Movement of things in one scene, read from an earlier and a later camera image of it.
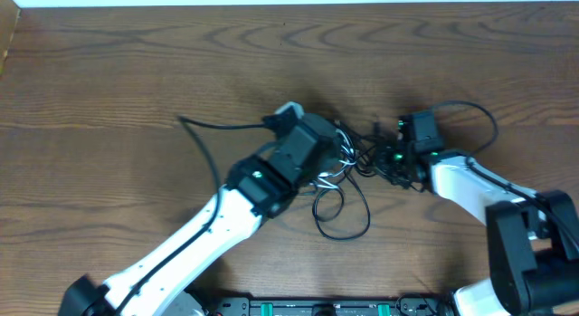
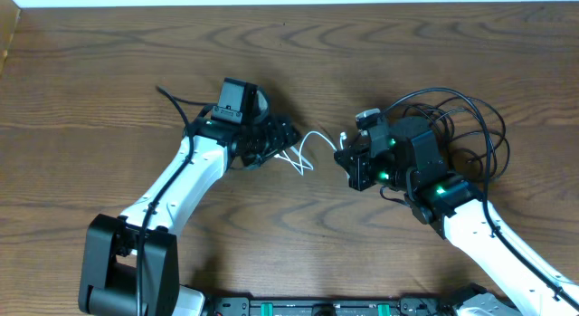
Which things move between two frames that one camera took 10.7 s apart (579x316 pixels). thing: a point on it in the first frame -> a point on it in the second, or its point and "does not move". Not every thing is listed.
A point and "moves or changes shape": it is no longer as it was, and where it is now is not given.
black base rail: x=407 y=305 does not move
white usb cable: x=346 y=163 moves or changes shape
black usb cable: x=341 y=211 -> x=477 y=142
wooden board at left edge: x=9 y=14 does not move
